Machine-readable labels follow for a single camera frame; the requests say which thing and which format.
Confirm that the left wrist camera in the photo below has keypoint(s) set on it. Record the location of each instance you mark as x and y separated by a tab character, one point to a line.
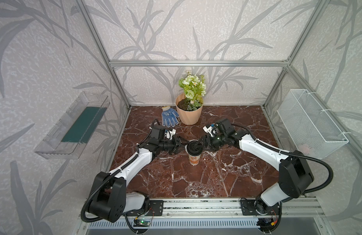
161	133

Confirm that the clear acrylic wall shelf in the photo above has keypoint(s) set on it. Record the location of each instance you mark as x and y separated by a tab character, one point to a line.
51	146

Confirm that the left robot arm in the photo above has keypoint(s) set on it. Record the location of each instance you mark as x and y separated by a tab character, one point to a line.
108	198

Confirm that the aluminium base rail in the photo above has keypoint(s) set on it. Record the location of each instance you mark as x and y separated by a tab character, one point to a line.
230	207

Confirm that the green circuit board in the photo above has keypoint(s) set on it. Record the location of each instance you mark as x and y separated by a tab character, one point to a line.
142	222

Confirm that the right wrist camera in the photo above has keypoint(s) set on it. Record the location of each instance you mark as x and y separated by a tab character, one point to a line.
221	127

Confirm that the black plastic cup lid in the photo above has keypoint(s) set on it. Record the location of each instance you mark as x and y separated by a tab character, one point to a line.
195	147

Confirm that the pink item in basket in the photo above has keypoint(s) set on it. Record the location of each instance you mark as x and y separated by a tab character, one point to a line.
306	149

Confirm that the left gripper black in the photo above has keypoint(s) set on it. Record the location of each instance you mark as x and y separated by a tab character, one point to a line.
177	145

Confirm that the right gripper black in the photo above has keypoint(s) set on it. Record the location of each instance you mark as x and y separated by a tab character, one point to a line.
208	143

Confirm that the printed paper milk tea cup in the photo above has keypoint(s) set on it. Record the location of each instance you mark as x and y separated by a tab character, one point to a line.
194	160

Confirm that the green white artificial flowers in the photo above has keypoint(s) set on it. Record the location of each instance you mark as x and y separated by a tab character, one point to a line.
194	90

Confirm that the beige ribbed flower pot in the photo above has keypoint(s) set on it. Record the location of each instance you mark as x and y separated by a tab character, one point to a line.
187	117

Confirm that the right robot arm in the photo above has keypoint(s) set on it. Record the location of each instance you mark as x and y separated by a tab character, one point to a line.
294	173

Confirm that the blue dotted work glove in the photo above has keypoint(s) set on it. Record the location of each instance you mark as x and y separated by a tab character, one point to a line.
169	116

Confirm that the white wire mesh basket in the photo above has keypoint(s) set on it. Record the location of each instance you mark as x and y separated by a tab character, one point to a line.
307	122

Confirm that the green mat in shelf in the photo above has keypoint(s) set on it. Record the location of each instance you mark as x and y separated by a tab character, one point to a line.
83	128

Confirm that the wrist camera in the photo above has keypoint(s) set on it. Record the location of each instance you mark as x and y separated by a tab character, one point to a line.
161	133
221	127

